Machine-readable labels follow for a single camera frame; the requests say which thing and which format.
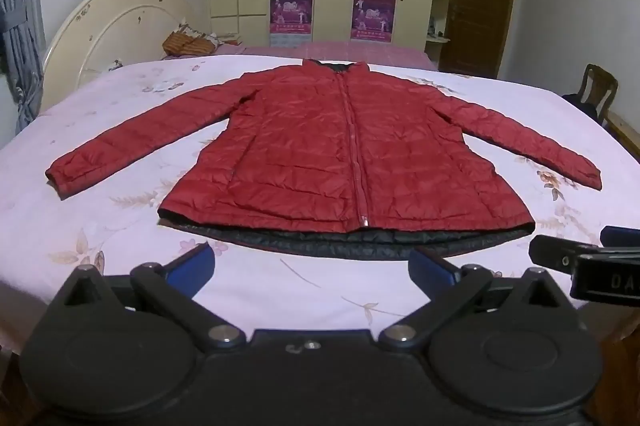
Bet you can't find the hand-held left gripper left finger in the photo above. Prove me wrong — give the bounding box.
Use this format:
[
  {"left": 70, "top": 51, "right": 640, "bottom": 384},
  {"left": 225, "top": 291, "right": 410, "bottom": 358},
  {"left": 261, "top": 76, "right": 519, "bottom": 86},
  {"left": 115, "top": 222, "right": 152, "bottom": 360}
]
[{"left": 60, "top": 242, "right": 247, "bottom": 352}]

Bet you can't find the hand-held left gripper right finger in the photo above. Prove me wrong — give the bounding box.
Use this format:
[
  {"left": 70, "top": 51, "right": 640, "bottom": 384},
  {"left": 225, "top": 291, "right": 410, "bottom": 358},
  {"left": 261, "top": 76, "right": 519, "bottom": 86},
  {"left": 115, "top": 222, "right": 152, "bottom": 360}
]
[{"left": 378, "top": 248, "right": 582, "bottom": 351}]

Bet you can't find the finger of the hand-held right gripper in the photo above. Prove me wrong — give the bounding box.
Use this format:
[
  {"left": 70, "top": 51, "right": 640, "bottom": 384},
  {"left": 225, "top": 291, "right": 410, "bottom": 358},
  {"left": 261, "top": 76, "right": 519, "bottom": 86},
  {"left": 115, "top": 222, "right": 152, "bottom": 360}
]
[
  {"left": 528, "top": 234, "right": 603, "bottom": 277},
  {"left": 599, "top": 226, "right": 640, "bottom": 249}
]

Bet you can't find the cream curved headboard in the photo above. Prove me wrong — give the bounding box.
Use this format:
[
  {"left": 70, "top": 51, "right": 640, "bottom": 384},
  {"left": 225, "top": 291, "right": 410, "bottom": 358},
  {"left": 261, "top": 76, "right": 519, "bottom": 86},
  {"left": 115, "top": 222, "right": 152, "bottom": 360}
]
[{"left": 42, "top": 0, "right": 202, "bottom": 113}]

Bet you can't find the pink checked blanket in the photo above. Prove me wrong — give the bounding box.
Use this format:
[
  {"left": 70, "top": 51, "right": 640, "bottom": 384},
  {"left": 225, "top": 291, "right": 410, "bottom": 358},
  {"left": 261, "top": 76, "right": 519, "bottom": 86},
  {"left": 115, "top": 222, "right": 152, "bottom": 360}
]
[{"left": 212, "top": 40, "right": 439, "bottom": 69}]

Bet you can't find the orange woven pillow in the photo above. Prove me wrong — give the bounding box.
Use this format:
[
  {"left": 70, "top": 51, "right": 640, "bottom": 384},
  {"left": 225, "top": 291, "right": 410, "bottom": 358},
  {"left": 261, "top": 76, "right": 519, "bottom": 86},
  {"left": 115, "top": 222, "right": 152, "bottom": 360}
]
[{"left": 162, "top": 22, "right": 219, "bottom": 57}]

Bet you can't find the wooden chair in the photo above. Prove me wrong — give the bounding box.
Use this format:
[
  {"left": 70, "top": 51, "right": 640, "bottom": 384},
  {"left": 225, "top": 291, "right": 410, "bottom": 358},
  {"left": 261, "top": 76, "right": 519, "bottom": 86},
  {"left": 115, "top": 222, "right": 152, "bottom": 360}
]
[{"left": 561, "top": 63, "right": 619, "bottom": 127}]

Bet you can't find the grey blue curtain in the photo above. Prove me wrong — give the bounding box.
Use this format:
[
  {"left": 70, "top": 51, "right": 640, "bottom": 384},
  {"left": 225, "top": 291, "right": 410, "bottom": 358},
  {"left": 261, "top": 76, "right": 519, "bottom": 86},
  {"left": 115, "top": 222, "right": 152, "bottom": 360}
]
[{"left": 0, "top": 0, "right": 50, "bottom": 137}]

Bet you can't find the purple wall poster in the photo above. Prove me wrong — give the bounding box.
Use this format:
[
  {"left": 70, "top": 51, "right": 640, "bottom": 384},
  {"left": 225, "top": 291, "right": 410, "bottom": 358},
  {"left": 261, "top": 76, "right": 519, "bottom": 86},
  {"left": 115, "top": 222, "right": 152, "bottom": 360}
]
[
  {"left": 349, "top": 0, "right": 397, "bottom": 44},
  {"left": 268, "top": 0, "right": 315, "bottom": 47}
]

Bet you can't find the red puffer jacket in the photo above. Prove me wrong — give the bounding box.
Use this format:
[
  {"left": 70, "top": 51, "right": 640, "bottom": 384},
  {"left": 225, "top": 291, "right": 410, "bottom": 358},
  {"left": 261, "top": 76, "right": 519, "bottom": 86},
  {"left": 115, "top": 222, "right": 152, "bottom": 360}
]
[{"left": 45, "top": 60, "right": 602, "bottom": 263}]

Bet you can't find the white patterned cloth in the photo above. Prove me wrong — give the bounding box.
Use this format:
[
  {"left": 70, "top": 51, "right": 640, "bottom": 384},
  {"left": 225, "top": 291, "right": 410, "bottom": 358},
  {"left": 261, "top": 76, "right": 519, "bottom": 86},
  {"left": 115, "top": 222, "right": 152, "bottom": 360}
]
[{"left": 209, "top": 32, "right": 247, "bottom": 48}]

